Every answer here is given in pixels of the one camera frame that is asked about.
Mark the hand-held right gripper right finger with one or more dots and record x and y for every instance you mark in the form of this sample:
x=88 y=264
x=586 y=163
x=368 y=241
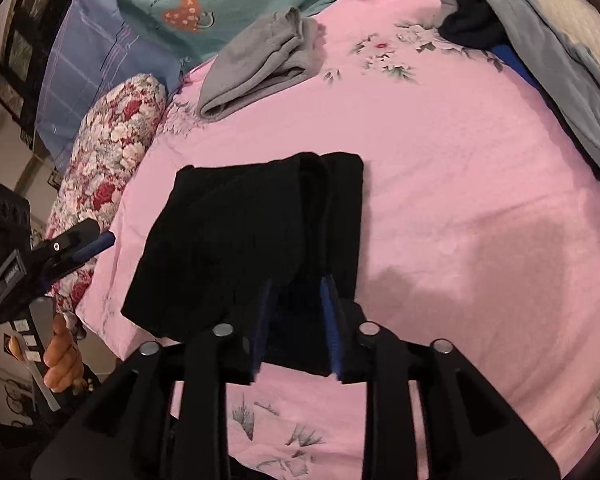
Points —
x=330 y=325

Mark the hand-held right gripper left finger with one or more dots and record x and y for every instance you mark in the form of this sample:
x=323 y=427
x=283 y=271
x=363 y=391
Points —
x=262 y=325

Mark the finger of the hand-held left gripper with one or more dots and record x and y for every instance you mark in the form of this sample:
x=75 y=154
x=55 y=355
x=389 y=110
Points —
x=60 y=252

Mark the black pants with smiley patch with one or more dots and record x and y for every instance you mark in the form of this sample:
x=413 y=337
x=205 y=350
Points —
x=220 y=240

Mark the folded grey pants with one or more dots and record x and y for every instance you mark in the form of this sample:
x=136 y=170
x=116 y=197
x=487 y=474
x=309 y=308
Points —
x=260 y=65

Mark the person's left hand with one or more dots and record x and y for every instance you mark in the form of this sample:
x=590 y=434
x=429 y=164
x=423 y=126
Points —
x=62 y=355

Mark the red floral pillow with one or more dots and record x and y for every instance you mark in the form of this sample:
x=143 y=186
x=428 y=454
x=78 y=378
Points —
x=115 y=150

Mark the pink floral bedsheet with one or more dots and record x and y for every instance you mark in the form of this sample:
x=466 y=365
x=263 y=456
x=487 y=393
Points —
x=455 y=185

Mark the blue plaid pillow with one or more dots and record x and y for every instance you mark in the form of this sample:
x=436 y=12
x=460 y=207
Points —
x=90 y=60

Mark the dark carved picture screen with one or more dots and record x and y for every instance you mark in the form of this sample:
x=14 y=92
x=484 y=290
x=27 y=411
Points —
x=25 y=50

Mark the blue garment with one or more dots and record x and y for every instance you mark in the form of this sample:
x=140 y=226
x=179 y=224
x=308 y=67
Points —
x=517 y=67

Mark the black garment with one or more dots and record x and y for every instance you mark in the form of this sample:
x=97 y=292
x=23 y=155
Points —
x=472 y=25

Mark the pile of dark clothes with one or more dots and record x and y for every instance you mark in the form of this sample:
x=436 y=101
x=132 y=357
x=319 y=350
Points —
x=555 y=70

